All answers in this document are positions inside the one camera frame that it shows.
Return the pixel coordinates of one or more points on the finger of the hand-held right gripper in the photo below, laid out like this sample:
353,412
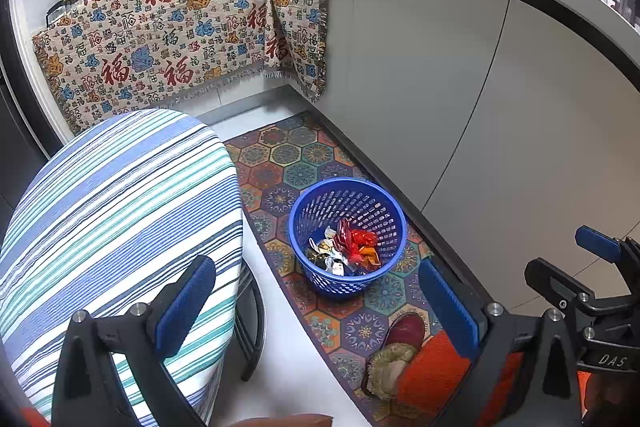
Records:
555,279
597,244

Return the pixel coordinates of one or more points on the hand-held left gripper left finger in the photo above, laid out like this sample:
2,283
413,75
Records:
185,302

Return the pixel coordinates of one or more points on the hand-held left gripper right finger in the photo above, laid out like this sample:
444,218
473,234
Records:
447,302

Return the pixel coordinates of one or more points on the orange snack bag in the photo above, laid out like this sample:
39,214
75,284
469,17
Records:
371,257

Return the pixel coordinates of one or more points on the red plastic bag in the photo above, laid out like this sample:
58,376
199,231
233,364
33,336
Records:
361,239

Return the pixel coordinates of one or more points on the red foil wrapper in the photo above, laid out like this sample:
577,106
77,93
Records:
344,232

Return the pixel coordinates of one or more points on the blue plastic basket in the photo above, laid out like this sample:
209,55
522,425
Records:
320,207

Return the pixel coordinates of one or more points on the red furry slipper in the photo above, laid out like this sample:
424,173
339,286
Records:
405,332

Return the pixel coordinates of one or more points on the orange pants leg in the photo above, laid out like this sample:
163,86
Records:
435,377

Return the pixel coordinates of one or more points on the striped tablecloth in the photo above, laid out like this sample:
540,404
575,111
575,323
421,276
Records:
100,232

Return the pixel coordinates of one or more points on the hexagon patterned rug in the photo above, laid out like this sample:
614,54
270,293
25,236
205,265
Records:
300,157

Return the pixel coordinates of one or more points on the grey base cabinets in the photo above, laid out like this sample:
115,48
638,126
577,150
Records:
450,82

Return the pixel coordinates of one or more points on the wide printed cloth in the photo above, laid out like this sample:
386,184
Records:
150,47

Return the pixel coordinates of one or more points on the narrow printed cloth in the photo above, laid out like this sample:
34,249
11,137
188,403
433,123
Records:
300,17

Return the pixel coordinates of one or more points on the black metal table frame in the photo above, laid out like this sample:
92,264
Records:
255,322

